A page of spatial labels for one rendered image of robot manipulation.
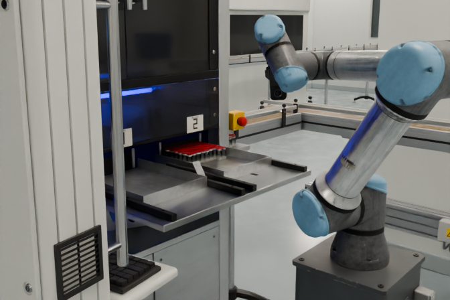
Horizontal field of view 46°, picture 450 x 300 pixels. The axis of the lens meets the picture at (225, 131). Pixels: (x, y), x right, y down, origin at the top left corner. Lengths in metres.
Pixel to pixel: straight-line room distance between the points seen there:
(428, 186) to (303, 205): 1.99
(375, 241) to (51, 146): 0.82
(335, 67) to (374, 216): 0.38
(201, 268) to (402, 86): 1.38
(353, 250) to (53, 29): 0.88
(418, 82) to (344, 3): 9.80
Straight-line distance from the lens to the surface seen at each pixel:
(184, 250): 2.10
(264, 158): 1.92
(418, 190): 3.24
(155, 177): 1.82
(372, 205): 1.37
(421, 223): 2.64
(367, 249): 1.41
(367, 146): 1.15
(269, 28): 1.35
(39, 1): 0.96
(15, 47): 0.95
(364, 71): 1.31
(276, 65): 1.34
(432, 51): 1.05
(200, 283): 2.23
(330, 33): 10.95
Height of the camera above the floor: 1.40
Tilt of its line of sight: 12 degrees down
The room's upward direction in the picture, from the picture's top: straight up
